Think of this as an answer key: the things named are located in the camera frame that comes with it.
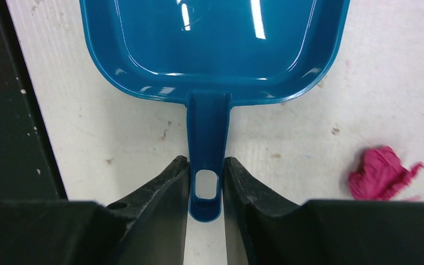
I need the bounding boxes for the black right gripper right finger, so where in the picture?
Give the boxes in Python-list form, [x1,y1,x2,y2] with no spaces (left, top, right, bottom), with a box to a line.
[223,157,424,264]

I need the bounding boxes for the small pink paper scrap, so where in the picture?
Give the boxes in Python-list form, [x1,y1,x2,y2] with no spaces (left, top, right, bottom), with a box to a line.
[347,146,424,201]

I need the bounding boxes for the blue plastic dustpan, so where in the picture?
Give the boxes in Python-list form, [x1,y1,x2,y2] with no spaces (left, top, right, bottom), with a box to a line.
[79,1,350,222]

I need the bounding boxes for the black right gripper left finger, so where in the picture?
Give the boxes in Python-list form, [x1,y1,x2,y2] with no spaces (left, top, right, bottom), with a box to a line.
[0,156,189,264]

